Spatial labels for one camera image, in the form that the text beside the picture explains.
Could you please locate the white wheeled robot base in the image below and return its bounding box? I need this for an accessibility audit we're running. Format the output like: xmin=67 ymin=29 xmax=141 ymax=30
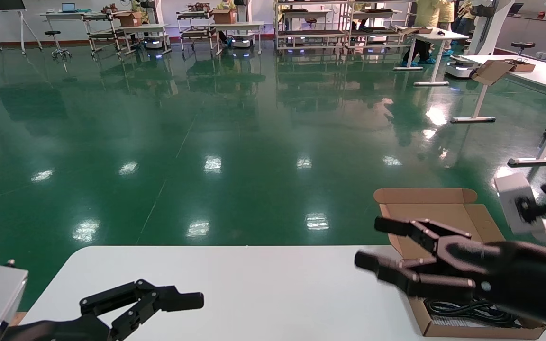
xmin=231 ymin=32 xmax=256 ymax=49
xmin=141 ymin=34 xmax=166 ymax=52

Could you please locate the black coiled power cord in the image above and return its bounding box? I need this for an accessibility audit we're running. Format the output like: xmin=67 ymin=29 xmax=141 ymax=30
xmin=424 ymin=298 xmax=521 ymax=329

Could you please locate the white printed instruction sheet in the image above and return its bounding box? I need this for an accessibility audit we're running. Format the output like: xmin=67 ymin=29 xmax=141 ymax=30
xmin=430 ymin=303 xmax=520 ymax=329

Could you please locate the black stool with chrome base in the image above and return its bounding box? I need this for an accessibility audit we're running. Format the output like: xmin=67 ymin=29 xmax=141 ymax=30
xmin=510 ymin=41 xmax=537 ymax=59
xmin=44 ymin=30 xmax=73 ymax=63

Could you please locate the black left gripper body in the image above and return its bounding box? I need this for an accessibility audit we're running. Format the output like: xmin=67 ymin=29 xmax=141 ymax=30
xmin=0 ymin=315 xmax=112 ymax=341

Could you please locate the white metal shelf rack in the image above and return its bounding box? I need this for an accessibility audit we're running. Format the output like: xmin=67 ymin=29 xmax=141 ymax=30
xmin=349 ymin=0 xmax=419 ymax=51
xmin=275 ymin=0 xmax=350 ymax=52

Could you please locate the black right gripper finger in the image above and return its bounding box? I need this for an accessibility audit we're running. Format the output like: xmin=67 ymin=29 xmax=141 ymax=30
xmin=374 ymin=216 xmax=473 ymax=257
xmin=354 ymin=250 xmax=476 ymax=298

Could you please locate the white height-adjustable table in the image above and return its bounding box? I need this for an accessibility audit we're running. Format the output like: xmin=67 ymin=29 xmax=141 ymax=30
xmin=209 ymin=21 xmax=265 ymax=56
xmin=393 ymin=26 xmax=469 ymax=87
xmin=118 ymin=23 xmax=173 ymax=56

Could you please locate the grey long counter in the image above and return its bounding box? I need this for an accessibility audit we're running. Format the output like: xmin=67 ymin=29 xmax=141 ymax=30
xmin=495 ymin=12 xmax=546 ymax=60

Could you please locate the brown cardboard storage box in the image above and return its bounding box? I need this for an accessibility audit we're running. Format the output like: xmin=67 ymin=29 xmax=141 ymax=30
xmin=373 ymin=188 xmax=546 ymax=340

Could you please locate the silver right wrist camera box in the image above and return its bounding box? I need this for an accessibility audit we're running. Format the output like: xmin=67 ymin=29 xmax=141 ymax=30
xmin=493 ymin=171 xmax=546 ymax=249

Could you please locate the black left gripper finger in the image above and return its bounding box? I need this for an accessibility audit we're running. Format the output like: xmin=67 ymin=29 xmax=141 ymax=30
xmin=111 ymin=286 xmax=204 ymax=341
xmin=80 ymin=279 xmax=160 ymax=316

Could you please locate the white metal cart rack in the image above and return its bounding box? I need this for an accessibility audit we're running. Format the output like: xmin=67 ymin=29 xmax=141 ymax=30
xmin=176 ymin=9 xmax=217 ymax=52
xmin=83 ymin=12 xmax=123 ymax=57

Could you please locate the long white desk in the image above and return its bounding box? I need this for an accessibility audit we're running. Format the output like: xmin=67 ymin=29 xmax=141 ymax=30
xmin=37 ymin=10 xmax=112 ymax=48

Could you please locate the open cardboard box with parts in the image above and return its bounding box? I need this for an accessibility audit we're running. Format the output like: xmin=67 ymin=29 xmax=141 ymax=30
xmin=472 ymin=59 xmax=537 ymax=87

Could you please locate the flat brown cardboard box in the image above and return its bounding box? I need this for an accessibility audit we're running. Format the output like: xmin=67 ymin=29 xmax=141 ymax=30
xmin=398 ymin=25 xmax=436 ymax=35

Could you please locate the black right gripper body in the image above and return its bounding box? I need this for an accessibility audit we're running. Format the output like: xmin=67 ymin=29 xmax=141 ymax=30
xmin=444 ymin=237 xmax=546 ymax=329

